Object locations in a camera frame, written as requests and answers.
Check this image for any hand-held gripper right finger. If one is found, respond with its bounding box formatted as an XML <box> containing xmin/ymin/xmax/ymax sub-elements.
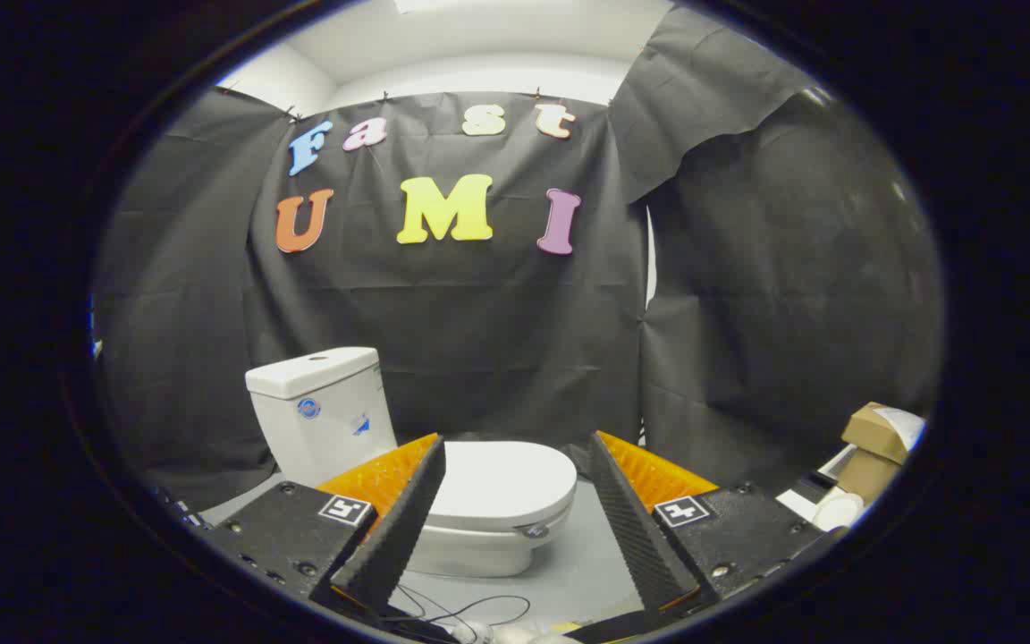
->
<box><xmin>587</xmin><ymin>430</ymin><xmax>848</xmax><ymax>618</ymax></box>

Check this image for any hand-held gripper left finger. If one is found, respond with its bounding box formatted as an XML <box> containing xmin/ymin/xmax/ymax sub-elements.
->
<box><xmin>202</xmin><ymin>433</ymin><xmax>447</xmax><ymax>620</ymax></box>

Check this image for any white toilet lid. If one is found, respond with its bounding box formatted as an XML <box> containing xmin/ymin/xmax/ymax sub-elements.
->
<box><xmin>426</xmin><ymin>440</ymin><xmax>578</xmax><ymax>535</ymax></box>

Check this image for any white toilet with tank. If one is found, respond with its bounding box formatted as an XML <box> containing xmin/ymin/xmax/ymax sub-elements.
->
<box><xmin>245</xmin><ymin>347</ymin><xmax>570</xmax><ymax>579</ymax></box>

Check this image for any white flat box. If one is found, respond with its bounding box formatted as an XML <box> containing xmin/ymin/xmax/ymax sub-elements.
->
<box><xmin>777</xmin><ymin>443</ymin><xmax>857</xmax><ymax>524</ymax></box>

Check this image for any small black object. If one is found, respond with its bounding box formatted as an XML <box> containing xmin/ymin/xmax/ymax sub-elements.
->
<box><xmin>797</xmin><ymin>471</ymin><xmax>839</xmax><ymax>503</ymax></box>

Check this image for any white round object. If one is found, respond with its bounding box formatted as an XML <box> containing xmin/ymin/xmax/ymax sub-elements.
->
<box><xmin>814</xmin><ymin>492</ymin><xmax>865</xmax><ymax>534</ymax></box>

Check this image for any black backdrop cloth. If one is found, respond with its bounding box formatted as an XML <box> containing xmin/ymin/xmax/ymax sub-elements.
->
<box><xmin>90</xmin><ymin>4</ymin><xmax>945</xmax><ymax>513</ymax></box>

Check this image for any brown cardboard box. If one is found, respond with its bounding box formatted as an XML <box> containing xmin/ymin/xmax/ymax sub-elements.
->
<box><xmin>837</xmin><ymin>447</ymin><xmax>897</xmax><ymax>504</ymax></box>
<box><xmin>841</xmin><ymin>402</ymin><xmax>925</xmax><ymax>466</ymax></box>

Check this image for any thin black cable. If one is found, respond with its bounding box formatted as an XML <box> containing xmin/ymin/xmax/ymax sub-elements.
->
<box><xmin>385</xmin><ymin>581</ymin><xmax>532</xmax><ymax>629</ymax></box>

